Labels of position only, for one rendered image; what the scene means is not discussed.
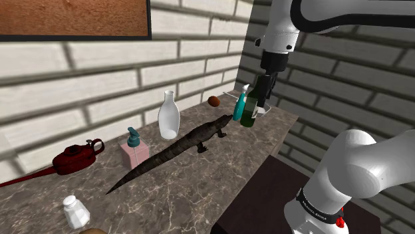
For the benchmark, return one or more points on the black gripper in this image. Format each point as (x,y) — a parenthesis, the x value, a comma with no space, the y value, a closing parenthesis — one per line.
(274,61)

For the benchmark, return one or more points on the brown round fruit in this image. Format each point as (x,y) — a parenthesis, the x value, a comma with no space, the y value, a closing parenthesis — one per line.
(214,101)

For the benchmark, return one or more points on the white salt shaker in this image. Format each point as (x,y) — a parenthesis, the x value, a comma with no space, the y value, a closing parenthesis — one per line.
(76,214)

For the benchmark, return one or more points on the teal spray bottle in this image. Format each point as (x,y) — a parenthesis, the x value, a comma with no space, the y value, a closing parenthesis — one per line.
(239,108)

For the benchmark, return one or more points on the white flat tray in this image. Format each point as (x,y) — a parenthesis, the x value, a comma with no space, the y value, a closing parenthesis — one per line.
(263,111)

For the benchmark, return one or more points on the red watering can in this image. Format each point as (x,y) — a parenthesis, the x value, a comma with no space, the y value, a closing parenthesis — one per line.
(76,158)

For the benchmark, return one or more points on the dark crocodile toy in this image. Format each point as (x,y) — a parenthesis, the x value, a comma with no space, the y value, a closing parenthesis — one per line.
(181,145)

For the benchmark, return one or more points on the pink soap dispenser teal pump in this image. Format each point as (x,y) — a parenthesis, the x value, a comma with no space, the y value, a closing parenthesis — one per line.
(134,155)

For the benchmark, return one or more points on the dark robot stand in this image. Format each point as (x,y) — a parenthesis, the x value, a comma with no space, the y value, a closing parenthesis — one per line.
(266,194)

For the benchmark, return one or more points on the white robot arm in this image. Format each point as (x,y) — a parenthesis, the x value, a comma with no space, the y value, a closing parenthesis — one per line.
(350,168)

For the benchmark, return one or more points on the brown framed wall picture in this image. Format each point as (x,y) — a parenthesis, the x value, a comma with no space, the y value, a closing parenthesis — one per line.
(74,18)

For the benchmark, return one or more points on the brown round object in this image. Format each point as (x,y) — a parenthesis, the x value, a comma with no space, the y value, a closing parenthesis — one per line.
(93,231)

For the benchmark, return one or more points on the green glass bottle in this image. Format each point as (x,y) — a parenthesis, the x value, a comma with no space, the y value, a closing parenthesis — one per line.
(249,111)

